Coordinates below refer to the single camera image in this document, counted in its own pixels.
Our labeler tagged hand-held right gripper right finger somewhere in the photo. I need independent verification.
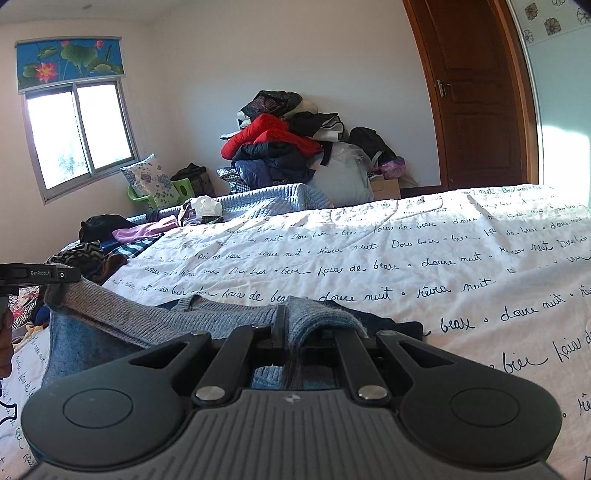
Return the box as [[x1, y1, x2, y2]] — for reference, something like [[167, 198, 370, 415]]
[[306, 324, 456, 405]]

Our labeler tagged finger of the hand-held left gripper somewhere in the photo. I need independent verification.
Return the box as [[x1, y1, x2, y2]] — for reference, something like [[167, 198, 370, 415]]
[[44, 278, 77, 309]]

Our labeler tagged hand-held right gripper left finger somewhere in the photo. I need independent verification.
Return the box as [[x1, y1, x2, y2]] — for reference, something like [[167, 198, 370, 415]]
[[130, 305, 288, 408]]

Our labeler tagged dark navy garment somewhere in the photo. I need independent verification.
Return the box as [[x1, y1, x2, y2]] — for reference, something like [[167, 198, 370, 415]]
[[161, 298, 424, 346]]

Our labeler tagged grey blue knit sweater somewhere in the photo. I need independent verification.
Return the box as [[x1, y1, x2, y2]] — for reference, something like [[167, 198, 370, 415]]
[[42, 276, 371, 393]]

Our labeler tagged person's left hand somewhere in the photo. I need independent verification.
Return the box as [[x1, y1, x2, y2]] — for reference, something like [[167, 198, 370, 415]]
[[0, 310, 14, 380]]

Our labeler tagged zebra floral printed cloth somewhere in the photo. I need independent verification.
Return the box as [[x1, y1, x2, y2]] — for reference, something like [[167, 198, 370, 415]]
[[8, 285, 46, 329]]

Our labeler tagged chevron striped garment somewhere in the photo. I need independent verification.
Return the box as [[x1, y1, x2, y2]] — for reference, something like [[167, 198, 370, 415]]
[[52, 240, 108, 279]]

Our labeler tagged brown garment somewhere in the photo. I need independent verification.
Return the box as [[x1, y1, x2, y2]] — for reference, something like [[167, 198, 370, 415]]
[[89, 253, 129, 284]]

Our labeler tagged blue plaid garment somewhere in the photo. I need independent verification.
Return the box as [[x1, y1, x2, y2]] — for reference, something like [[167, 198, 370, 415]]
[[98, 237, 161, 260]]

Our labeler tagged purple garment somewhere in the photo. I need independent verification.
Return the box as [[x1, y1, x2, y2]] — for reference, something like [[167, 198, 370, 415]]
[[112, 216, 180, 246]]

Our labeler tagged blue quilted bedspread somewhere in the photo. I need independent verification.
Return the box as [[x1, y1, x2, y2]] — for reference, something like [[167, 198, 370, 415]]
[[126, 182, 334, 223]]

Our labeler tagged floral pillow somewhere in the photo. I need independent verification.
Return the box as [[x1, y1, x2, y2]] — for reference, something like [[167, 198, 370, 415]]
[[120, 153, 182, 207]]

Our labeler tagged white crumpled cloth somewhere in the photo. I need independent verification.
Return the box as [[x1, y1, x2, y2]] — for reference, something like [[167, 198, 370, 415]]
[[178, 195, 225, 224]]

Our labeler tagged sliding glass window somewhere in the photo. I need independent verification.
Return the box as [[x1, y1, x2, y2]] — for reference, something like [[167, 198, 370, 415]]
[[20, 78, 142, 205]]

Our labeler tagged plaid cloth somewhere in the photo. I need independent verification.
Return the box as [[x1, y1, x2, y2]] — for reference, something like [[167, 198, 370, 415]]
[[216, 166, 253, 195]]

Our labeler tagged cardboard box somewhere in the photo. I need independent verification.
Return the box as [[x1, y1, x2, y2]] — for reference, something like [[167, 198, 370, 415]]
[[368, 177, 402, 202]]

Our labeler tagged grey plastic bag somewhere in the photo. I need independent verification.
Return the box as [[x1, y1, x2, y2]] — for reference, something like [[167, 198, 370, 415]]
[[306, 142, 376, 205]]

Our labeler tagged green plastic chair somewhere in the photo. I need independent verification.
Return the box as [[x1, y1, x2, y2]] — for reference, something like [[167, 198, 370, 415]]
[[126, 178, 195, 212]]

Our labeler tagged navy puffer jacket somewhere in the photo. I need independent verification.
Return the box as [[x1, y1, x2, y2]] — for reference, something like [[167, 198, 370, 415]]
[[230, 141, 317, 188]]

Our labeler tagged dark bag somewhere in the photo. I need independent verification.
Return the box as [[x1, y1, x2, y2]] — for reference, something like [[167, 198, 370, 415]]
[[170, 162, 216, 198]]

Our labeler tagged purple plastic bag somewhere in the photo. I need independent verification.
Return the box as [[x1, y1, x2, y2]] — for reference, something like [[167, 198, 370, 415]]
[[378, 156, 407, 181]]

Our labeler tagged red puffer jacket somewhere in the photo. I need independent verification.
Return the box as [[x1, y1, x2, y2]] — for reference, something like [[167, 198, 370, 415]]
[[221, 113, 324, 161]]

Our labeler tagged black backpack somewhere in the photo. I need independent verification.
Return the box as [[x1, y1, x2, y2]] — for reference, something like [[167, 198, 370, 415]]
[[348, 127, 399, 163]]

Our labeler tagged black and white garment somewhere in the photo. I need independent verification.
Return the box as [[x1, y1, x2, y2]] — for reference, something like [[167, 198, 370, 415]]
[[290, 110, 346, 143]]

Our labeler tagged lotus printed window valance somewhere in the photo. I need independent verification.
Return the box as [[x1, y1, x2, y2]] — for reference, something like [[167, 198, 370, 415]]
[[15, 37, 127, 96]]

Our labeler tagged black jacket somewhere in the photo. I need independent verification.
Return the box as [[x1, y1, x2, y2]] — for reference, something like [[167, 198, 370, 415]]
[[240, 90, 304, 119]]

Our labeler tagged brown wooden door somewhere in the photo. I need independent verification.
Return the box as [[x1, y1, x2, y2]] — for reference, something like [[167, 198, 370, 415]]
[[401, 0, 542, 191]]

